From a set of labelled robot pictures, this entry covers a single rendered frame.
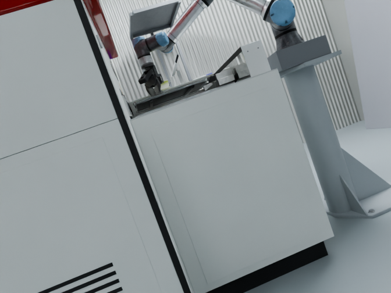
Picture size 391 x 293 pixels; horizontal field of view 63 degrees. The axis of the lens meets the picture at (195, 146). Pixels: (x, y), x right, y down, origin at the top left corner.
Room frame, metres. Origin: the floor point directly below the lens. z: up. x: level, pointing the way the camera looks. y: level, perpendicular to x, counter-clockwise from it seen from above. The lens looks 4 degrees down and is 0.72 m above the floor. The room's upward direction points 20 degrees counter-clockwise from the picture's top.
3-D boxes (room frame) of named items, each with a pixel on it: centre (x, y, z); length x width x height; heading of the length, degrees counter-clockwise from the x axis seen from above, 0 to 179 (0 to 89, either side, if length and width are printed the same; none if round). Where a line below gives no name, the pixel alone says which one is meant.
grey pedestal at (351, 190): (1.72, -0.76, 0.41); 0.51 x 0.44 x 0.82; 98
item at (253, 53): (1.62, -0.33, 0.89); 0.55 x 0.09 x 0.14; 8
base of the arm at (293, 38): (1.71, -0.65, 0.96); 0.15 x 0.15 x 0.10
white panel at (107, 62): (1.41, 0.24, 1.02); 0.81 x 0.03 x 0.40; 8
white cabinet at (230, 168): (1.72, -0.05, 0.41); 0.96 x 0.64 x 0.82; 8
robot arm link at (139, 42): (1.78, 0.09, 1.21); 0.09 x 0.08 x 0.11; 75
